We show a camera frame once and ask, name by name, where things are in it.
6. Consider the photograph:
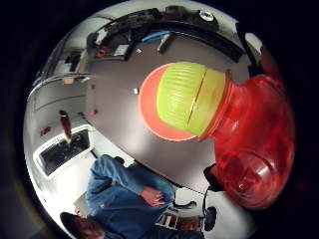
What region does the red translucent bottle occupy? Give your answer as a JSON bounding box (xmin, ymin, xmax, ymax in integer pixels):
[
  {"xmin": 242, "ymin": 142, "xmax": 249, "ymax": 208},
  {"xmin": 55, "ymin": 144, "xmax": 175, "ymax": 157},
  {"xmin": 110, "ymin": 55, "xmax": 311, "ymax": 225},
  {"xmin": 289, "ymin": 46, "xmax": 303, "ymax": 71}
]
[{"xmin": 156, "ymin": 61, "xmax": 297, "ymax": 211}]

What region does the striped red and white rack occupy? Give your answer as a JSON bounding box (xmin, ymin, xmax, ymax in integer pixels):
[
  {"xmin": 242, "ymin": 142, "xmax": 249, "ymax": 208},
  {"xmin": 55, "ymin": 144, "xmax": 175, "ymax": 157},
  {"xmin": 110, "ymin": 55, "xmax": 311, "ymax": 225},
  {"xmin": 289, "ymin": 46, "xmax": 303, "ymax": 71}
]
[{"xmin": 156, "ymin": 213, "xmax": 202, "ymax": 232}]

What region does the the person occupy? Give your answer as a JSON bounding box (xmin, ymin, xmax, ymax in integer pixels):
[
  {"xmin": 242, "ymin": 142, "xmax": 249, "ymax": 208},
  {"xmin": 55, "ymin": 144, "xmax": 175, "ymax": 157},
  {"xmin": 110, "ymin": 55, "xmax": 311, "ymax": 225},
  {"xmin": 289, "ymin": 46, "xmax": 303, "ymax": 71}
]
[{"xmin": 59, "ymin": 153, "xmax": 205, "ymax": 239}]

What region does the black round chair base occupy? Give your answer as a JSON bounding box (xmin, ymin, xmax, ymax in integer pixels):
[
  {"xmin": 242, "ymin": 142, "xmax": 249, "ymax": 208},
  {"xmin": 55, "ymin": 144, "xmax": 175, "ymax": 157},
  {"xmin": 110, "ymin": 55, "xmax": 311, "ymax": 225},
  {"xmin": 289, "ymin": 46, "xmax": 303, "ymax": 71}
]
[{"xmin": 202, "ymin": 206, "xmax": 218, "ymax": 232}]

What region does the orange round plate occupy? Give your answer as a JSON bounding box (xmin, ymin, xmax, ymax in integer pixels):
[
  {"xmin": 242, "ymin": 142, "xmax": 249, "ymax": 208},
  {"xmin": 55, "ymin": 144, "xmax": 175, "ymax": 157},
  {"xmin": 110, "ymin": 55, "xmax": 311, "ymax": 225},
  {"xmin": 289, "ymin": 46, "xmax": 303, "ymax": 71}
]
[{"xmin": 138, "ymin": 63, "xmax": 197, "ymax": 142}]

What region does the dark grey bar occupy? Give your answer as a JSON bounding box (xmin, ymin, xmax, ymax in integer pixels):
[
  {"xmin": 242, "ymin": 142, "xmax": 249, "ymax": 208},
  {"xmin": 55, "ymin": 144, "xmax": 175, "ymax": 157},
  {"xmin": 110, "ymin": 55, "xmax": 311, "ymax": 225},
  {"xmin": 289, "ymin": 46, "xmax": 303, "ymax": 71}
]
[{"xmin": 157, "ymin": 33, "xmax": 174, "ymax": 55}]

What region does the blue flat item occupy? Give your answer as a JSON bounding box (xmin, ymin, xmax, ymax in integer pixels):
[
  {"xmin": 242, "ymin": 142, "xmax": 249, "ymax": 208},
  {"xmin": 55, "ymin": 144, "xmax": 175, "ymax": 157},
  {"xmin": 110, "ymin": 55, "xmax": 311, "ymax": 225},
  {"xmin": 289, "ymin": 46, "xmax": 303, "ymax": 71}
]
[{"xmin": 141, "ymin": 30, "xmax": 171, "ymax": 44}]

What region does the white-framed dark window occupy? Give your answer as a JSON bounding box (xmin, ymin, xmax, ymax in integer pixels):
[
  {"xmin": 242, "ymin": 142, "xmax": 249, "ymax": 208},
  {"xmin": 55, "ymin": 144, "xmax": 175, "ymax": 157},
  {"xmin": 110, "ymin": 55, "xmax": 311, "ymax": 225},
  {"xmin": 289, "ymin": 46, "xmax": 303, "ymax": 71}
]
[{"xmin": 32, "ymin": 124, "xmax": 95, "ymax": 180}]

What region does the dark red cylinder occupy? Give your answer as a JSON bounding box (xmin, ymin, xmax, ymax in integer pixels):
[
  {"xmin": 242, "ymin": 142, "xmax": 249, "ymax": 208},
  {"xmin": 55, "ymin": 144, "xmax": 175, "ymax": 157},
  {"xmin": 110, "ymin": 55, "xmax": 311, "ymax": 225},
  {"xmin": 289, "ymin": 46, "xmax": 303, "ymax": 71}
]
[{"xmin": 58, "ymin": 110, "xmax": 73, "ymax": 143}]

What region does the white paper sheet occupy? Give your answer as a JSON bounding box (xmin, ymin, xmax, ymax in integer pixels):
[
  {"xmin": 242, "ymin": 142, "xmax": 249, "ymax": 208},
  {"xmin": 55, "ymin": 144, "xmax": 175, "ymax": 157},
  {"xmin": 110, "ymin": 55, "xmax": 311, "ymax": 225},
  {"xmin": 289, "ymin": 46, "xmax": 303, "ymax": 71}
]
[{"xmin": 113, "ymin": 43, "xmax": 131, "ymax": 58}]

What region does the small red item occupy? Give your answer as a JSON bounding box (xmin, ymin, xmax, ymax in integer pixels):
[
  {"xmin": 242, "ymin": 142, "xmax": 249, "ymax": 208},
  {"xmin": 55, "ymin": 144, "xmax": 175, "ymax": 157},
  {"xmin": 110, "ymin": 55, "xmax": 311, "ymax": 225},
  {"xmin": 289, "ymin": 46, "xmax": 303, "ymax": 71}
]
[{"xmin": 96, "ymin": 45, "xmax": 111, "ymax": 60}]

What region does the black cable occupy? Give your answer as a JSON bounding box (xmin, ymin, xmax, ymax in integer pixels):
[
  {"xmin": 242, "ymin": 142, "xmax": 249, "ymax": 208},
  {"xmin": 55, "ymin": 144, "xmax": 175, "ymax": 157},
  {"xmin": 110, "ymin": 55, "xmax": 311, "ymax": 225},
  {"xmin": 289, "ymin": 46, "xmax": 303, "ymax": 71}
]
[{"xmin": 200, "ymin": 187, "xmax": 210, "ymax": 217}]

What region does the round white ring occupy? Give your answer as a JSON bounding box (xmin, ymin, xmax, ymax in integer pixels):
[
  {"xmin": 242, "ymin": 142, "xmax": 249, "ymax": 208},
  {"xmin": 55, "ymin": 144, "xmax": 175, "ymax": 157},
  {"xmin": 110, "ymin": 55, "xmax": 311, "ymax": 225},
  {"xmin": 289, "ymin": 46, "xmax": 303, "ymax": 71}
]
[{"xmin": 198, "ymin": 9, "xmax": 215, "ymax": 23}]

